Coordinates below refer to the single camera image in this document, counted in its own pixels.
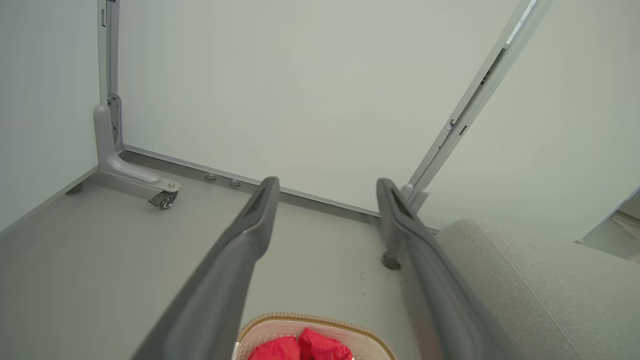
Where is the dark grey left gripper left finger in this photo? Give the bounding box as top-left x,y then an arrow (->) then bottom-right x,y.
131,176 -> 280,360

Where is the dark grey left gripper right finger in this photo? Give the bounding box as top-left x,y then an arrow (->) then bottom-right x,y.
376,178 -> 521,360

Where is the red cloth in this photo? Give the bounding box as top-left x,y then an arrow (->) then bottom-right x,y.
248,327 -> 354,360

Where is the light grey fabric sofa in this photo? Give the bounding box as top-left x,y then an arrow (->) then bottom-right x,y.
434,217 -> 640,360

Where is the white laundry basket brown rim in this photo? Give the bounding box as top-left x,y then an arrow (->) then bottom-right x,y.
232,313 -> 398,360

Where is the small black caster wheel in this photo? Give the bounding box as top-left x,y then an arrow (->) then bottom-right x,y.
148,190 -> 179,211

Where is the grey partition base rail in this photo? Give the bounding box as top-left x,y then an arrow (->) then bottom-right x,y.
121,144 -> 441,234

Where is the grey metal foot bracket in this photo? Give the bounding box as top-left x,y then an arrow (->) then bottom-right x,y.
93,92 -> 182,196

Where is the plain grey partition post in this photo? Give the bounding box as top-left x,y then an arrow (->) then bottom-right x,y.
400,0 -> 554,216

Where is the grey partition post with foot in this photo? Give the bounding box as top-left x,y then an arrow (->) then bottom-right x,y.
96,0 -> 122,151

